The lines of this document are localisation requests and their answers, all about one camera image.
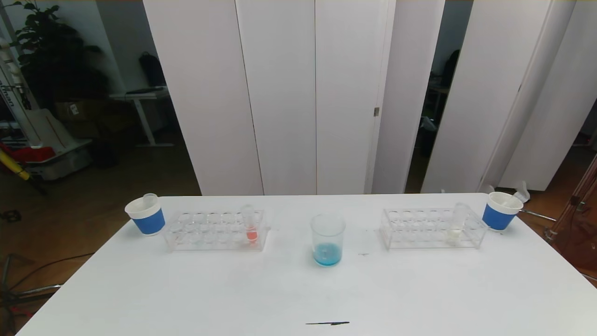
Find white standing desk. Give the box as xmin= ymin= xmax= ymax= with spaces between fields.
xmin=110 ymin=88 xmax=174 ymax=147

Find yellow tube object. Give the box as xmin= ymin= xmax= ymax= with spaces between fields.
xmin=0 ymin=149 xmax=31 ymax=180

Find metal tripod legs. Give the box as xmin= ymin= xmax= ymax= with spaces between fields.
xmin=0 ymin=254 xmax=63 ymax=318

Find blue white paper cup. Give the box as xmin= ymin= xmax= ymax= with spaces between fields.
xmin=125 ymin=195 xmax=166 ymax=236
xmin=482 ymin=191 xmax=525 ymax=231

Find brown cardboard box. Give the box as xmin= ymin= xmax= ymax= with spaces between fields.
xmin=55 ymin=99 xmax=101 ymax=123

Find dark green potted plant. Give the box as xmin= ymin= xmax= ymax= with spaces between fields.
xmin=5 ymin=1 xmax=110 ymax=110

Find pink red pigment test tube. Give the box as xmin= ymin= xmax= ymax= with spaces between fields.
xmin=504 ymin=181 xmax=531 ymax=209

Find clear plastic beaker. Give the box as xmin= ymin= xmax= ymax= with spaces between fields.
xmin=311 ymin=213 xmax=346 ymax=268

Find dark bin with white bag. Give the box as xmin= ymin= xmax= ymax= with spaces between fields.
xmin=417 ymin=116 xmax=439 ymax=159

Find black floor cable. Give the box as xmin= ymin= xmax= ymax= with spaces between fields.
xmin=9 ymin=252 xmax=96 ymax=290

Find red flat object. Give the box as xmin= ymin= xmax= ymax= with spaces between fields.
xmin=0 ymin=142 xmax=56 ymax=163

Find black backpack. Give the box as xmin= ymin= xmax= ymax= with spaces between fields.
xmin=139 ymin=51 xmax=167 ymax=87

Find clear acrylic tube rack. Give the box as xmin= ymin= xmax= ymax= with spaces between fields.
xmin=380 ymin=207 xmax=489 ymax=249
xmin=163 ymin=208 xmax=271 ymax=252

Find pale yellow pigment test tube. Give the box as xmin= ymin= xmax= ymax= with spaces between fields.
xmin=446 ymin=203 xmax=469 ymax=246

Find white machine with base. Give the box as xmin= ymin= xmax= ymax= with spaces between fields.
xmin=0 ymin=37 xmax=91 ymax=180

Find orange red pigment test tube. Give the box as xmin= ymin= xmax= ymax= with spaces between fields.
xmin=241 ymin=204 xmax=259 ymax=243

